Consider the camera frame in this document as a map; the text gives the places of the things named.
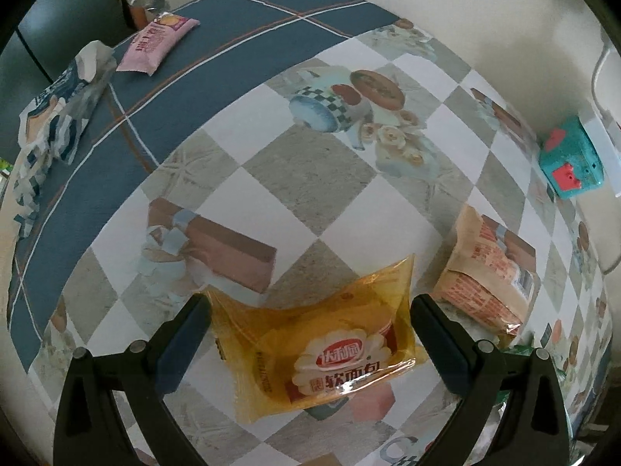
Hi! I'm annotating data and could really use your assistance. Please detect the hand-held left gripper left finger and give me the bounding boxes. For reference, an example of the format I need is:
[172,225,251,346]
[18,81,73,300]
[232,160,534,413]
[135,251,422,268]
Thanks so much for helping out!
[53,292,213,466]

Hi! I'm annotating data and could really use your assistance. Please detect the checkered printed tablecloth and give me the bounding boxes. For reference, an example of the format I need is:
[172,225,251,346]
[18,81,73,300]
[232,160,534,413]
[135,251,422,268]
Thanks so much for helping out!
[5,0,617,466]

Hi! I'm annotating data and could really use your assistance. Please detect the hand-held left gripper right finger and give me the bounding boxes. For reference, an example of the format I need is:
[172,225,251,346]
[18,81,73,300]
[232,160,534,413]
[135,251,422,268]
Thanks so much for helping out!
[410,294,569,466]

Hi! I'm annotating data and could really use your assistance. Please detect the white cable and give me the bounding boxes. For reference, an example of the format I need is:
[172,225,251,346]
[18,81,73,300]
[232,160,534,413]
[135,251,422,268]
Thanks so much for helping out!
[589,34,621,117]

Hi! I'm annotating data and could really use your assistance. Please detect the teal toy box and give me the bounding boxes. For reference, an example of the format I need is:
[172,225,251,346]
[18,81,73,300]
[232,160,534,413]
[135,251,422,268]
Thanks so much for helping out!
[538,120,606,201]

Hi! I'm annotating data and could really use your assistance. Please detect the orange beige snack packet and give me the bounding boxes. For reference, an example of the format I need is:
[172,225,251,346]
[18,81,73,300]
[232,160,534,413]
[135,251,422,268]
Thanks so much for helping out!
[432,204,540,348]

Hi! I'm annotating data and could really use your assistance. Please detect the white power strip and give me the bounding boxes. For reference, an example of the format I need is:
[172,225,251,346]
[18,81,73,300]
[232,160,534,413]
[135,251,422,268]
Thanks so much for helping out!
[577,109,621,166]

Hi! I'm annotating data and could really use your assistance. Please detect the blue white snack bag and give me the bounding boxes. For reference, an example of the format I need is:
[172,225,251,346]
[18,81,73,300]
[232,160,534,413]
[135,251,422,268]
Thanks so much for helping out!
[12,40,117,238]

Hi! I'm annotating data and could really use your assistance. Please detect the pink snack packet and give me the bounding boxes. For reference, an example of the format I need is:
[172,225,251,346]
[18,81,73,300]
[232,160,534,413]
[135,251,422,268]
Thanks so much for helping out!
[115,14,201,77]

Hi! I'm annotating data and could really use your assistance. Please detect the dark cabinet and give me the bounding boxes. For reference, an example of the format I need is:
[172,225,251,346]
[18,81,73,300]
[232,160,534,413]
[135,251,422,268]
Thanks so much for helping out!
[0,0,137,166]

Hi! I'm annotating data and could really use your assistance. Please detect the yellow bread packet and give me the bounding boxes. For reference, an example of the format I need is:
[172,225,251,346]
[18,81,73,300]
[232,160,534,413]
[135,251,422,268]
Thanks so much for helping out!
[204,252,430,425]

